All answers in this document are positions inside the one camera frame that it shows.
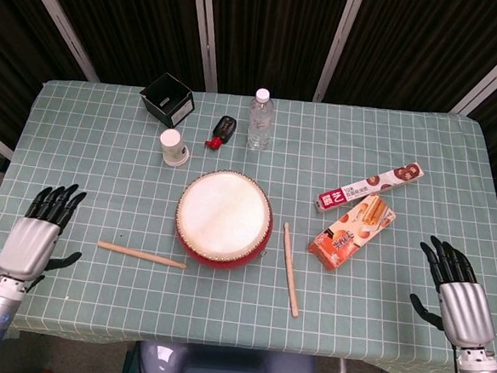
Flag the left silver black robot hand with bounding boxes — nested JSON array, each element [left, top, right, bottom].
[[0, 179, 89, 297]]

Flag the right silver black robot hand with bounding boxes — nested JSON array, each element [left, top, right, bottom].
[[406, 234, 497, 351]]

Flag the wooden drumstick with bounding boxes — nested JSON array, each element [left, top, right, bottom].
[[276, 221, 306, 318], [95, 240, 189, 271]]

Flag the green grid-patterned tablecloth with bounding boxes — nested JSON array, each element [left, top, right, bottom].
[[0, 75, 497, 373]]

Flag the red drum with white skin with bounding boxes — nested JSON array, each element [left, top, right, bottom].
[[171, 168, 277, 274]]

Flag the orange biscuit box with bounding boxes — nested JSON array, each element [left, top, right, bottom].
[[305, 189, 398, 275]]

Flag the long baking paper box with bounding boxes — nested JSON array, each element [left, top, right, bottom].
[[314, 156, 426, 219]]

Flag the white paper cup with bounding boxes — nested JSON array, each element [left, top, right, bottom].
[[157, 128, 191, 168]]

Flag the black open cardboard box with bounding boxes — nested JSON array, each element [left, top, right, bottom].
[[137, 70, 197, 129]]

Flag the black and red small bottle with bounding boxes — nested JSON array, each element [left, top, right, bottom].
[[203, 113, 238, 152]]

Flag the blue grey robot torso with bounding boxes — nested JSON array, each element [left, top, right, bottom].
[[135, 339, 319, 373]]

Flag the clear plastic water bottle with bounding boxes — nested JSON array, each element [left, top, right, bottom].
[[245, 87, 277, 152]]

